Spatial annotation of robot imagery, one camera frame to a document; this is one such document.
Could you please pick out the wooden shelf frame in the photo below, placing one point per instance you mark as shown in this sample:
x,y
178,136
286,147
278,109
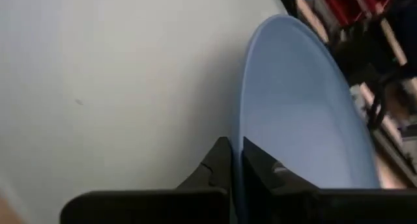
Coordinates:
x,y
309,19

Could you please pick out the light blue plate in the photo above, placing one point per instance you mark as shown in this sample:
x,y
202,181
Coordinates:
x,y
293,103

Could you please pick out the red storage crate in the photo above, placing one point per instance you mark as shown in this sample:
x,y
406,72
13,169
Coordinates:
x,y
345,2

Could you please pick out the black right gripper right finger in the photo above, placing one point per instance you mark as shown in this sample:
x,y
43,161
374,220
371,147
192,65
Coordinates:
x,y
293,204

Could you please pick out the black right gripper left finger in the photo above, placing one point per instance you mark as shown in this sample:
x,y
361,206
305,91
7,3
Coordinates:
x,y
195,204

